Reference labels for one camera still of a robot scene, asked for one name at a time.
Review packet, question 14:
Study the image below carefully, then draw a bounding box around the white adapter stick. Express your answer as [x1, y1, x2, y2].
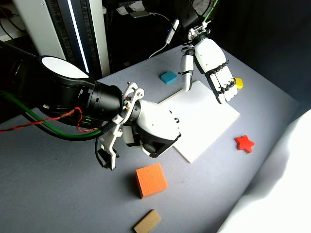
[166, 19, 180, 45]

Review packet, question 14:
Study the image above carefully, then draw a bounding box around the white cabinet with light strip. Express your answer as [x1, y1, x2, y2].
[12, 0, 111, 78]

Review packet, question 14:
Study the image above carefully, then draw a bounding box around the white paper board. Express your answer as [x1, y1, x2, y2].
[157, 80, 241, 164]

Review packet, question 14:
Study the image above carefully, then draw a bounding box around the grey table cloth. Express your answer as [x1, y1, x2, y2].
[0, 45, 302, 233]

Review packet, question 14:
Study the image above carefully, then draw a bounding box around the blue rounded square block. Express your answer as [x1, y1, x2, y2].
[160, 71, 178, 85]

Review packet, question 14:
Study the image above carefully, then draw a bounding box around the tan wooden rectangular block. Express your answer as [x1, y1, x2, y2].
[133, 209, 162, 233]

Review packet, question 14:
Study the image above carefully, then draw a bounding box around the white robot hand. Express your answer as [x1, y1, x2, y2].
[122, 99, 183, 159]
[178, 38, 239, 105]

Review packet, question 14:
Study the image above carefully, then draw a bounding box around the white cable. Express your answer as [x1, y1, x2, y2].
[148, 12, 174, 26]
[148, 41, 170, 59]

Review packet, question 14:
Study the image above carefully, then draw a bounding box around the silver power bank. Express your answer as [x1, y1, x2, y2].
[129, 10, 150, 19]

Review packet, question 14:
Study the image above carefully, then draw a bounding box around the white crumpled cloth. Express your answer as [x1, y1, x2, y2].
[116, 0, 146, 15]

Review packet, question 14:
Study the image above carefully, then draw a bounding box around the orange cube block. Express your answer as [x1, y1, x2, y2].
[135, 163, 169, 200]

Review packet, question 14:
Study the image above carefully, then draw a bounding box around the red star block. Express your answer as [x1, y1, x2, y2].
[234, 135, 255, 154]

